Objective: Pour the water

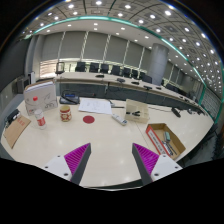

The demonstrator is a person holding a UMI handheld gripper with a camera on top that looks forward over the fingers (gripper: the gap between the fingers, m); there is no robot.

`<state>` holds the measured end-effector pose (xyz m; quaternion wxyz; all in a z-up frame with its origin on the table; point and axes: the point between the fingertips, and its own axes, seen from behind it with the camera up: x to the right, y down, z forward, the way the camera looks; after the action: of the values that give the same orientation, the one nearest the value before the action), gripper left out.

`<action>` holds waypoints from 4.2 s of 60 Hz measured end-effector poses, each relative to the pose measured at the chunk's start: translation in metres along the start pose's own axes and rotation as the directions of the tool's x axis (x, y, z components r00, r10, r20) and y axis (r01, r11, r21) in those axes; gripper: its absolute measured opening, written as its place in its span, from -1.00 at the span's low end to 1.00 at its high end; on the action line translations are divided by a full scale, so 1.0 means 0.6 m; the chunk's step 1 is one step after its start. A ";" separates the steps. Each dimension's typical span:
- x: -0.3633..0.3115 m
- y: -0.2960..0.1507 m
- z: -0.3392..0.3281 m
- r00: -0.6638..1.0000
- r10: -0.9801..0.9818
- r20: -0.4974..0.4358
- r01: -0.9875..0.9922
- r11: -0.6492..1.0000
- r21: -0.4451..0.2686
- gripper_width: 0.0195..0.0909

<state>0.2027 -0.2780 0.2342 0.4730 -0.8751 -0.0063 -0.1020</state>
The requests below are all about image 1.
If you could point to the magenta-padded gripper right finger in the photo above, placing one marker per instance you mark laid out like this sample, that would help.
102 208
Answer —
146 159

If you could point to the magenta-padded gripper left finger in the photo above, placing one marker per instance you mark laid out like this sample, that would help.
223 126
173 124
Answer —
77 159

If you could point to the clear red-capped water bottle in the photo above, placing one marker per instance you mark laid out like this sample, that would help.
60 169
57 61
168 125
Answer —
40 120

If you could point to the flat round red coaster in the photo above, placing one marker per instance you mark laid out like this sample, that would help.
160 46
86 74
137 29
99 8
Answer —
88 119

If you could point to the red flower-patterned mug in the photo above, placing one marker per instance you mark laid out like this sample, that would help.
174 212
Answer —
65 114

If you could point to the white remote control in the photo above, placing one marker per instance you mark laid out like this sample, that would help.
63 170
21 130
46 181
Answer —
119 119

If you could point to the white open cardboard box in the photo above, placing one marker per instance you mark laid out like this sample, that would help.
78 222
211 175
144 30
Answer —
137 111

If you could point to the white printed paper sheet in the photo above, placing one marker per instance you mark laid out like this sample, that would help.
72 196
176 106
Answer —
95 106

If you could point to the black pen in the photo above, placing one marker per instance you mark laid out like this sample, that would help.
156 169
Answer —
117 107

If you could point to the black conference microphone console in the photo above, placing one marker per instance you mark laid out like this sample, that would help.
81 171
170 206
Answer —
69 99

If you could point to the brown paper envelope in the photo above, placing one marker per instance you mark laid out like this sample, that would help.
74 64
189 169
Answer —
16 130

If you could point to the white paper carton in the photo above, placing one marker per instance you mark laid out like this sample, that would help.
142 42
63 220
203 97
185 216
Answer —
40 98

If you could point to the long curved conference desk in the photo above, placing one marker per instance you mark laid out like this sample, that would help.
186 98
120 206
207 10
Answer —
100 88

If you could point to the black power adapter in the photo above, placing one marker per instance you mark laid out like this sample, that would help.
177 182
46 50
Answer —
12 117

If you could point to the group of black office chairs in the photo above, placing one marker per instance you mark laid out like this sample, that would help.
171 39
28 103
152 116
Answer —
115 70

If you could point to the group of round ceiling lights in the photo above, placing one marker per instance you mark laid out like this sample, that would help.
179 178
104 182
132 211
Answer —
150 16

